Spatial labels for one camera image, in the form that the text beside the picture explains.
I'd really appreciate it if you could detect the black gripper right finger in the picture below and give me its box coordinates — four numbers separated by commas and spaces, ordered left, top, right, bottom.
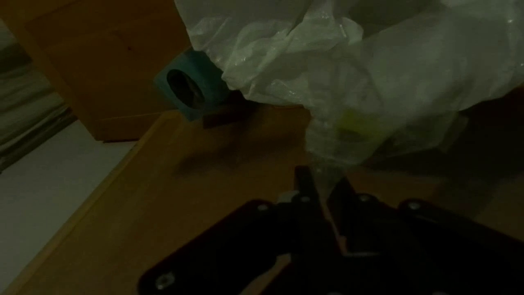
326, 175, 403, 295

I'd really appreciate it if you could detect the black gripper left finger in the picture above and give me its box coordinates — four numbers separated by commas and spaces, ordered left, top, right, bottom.
275, 163, 342, 295

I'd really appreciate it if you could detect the white bucket liner bag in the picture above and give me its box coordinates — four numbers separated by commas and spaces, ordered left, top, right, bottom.
174, 0, 524, 119

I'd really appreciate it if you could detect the blue tissue box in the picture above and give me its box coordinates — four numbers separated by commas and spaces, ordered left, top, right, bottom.
154, 47, 238, 122

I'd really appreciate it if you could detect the brown wooden cabinet panel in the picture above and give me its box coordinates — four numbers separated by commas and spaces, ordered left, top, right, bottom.
0, 0, 193, 144

